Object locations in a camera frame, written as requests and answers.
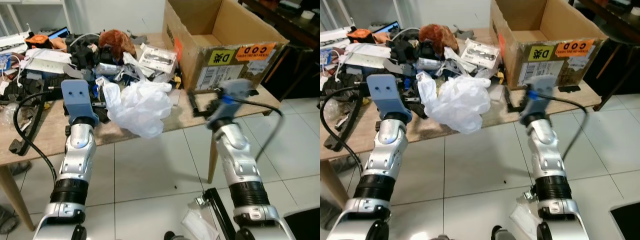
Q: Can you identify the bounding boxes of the black electronics pile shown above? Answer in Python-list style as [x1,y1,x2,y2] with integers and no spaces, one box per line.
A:
[389,33,427,64]
[69,34,102,69]

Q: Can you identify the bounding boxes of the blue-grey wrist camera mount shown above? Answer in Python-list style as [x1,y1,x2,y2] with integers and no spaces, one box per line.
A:
[518,74,559,126]
[366,74,414,124]
[60,78,100,127]
[206,78,254,132]

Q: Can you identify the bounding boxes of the grey slipper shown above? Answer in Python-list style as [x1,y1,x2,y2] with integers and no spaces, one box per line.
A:
[0,204,21,236]
[320,194,347,232]

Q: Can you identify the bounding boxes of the white shelf unit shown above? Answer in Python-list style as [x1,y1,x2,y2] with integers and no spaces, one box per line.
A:
[320,0,402,34]
[0,0,72,40]

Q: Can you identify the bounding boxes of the orange and black fan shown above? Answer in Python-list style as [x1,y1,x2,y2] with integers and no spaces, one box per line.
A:
[347,28,374,45]
[24,33,52,50]

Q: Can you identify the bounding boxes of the laptop with blue screen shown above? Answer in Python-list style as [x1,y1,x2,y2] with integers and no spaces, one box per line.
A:
[372,20,401,35]
[47,26,71,40]

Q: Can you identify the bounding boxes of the white plastic bag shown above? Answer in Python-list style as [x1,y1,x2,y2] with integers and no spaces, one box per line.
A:
[416,71,492,135]
[102,80,174,140]

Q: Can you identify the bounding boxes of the clear packet with black part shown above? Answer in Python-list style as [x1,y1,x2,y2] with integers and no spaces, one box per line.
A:
[137,43,177,75]
[458,38,501,70]

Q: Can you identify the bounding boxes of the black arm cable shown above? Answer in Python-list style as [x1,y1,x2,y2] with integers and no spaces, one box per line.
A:
[234,97,285,162]
[13,89,64,187]
[542,92,589,159]
[320,84,369,177]

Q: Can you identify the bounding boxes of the dark side table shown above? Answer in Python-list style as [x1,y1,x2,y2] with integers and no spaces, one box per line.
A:
[569,0,640,112]
[239,0,321,101]

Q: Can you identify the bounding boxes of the brown plush toy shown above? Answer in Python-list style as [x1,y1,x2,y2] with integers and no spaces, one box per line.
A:
[418,23,460,55]
[98,29,137,60]

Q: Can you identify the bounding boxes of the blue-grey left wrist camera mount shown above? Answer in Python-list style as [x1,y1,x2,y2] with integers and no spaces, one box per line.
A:
[60,78,100,127]
[366,74,414,124]

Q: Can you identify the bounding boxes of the black plastic frame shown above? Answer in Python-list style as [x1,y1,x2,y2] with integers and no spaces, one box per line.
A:
[323,88,362,151]
[8,92,49,156]

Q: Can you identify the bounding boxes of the open brown cardboard box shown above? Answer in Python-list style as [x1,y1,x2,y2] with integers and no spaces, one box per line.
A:
[161,0,290,92]
[488,0,609,91]

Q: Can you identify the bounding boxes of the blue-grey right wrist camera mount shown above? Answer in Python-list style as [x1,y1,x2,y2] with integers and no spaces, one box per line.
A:
[206,78,254,132]
[518,74,559,126]

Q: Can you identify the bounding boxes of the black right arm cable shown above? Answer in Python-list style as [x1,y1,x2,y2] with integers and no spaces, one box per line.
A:
[542,92,589,159]
[234,97,285,162]

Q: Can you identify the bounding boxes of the white flat paper box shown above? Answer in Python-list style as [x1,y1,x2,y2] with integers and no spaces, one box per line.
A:
[24,47,72,72]
[344,43,397,67]

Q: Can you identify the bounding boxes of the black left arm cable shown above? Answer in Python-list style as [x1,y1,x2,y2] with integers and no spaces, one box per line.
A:
[13,89,64,187]
[320,84,369,177]

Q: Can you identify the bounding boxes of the black rod with clear bag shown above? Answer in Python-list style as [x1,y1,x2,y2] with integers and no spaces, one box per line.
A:
[181,187,239,240]

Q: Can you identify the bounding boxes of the black robot leg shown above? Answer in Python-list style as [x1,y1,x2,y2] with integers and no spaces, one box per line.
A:
[283,207,321,240]
[609,202,640,240]

